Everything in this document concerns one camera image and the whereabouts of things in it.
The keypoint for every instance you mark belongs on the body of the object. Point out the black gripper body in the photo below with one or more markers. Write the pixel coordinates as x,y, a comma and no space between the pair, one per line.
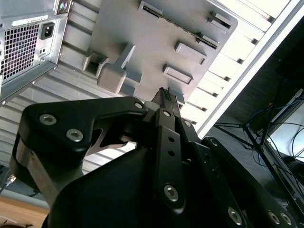
107,202

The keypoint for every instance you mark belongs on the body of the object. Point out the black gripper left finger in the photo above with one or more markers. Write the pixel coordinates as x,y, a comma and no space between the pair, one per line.
59,123

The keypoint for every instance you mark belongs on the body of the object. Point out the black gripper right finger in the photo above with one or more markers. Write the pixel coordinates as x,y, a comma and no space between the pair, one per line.
213,161

